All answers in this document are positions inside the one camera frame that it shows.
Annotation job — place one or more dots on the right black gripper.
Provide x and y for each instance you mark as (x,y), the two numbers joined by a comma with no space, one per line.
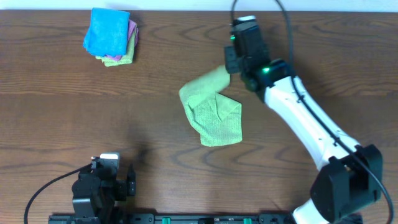
(231,59)

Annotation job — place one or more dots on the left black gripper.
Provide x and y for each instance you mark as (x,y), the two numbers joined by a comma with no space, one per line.
(128,185)

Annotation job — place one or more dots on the green microfiber cloth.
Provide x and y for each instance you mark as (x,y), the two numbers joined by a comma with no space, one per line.
(217,118)

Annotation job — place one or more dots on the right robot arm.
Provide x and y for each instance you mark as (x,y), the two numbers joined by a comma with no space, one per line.
(350,175)

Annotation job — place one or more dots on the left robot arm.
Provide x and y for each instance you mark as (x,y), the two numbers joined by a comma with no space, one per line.
(96,191)

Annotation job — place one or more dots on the folded light green cloth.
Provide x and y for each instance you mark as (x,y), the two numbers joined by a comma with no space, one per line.
(125,59)

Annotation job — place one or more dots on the folded purple cloth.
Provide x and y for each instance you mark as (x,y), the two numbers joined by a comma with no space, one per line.
(132,27)

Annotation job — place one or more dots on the folded blue cloth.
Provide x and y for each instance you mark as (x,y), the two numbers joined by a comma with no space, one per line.
(107,33)

